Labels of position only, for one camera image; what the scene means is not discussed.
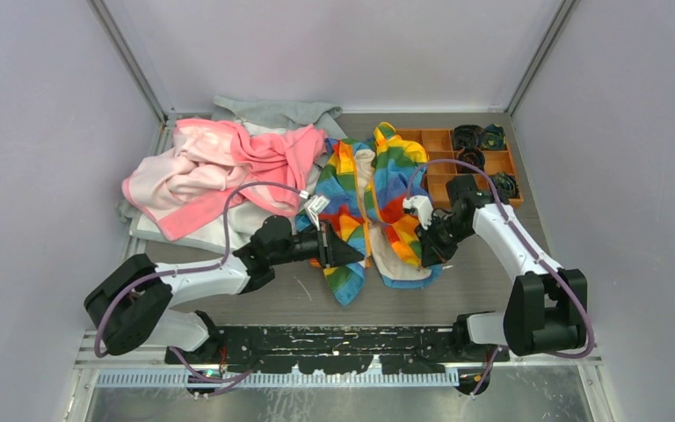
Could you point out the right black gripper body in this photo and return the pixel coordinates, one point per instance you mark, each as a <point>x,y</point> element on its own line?
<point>442,236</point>

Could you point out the rainbow striped zip jacket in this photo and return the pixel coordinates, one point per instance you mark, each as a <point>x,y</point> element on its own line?
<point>366,183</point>

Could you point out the pink fleece garment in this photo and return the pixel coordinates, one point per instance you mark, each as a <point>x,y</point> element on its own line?
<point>217,163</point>

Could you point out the orange compartment tray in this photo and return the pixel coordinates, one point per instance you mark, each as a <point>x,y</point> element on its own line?
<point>438,145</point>

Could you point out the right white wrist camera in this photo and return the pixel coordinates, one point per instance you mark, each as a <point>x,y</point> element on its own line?
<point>421,207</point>

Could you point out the dark rolled tie back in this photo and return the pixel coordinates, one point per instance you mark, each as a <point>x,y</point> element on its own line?
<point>467,136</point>

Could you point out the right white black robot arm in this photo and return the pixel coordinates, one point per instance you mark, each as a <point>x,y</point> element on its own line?
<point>546,305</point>

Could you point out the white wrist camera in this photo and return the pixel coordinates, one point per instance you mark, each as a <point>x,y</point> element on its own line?
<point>313,206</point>
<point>421,207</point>

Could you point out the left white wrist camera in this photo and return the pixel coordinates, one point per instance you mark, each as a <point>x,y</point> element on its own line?
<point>313,206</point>

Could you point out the blue green rolled tie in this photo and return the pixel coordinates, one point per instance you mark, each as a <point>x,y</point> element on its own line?
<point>506,185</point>

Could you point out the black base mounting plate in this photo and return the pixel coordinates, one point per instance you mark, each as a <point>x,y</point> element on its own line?
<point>336,350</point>

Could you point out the silver slotted aluminium rail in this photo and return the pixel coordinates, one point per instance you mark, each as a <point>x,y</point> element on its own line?
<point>181,378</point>

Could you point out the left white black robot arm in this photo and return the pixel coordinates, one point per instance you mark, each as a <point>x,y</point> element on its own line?
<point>135,304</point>

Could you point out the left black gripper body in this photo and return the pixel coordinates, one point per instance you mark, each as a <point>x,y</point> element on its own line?
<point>324,245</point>

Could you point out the grey white garment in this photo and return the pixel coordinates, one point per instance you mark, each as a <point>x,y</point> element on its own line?
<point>258,117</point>

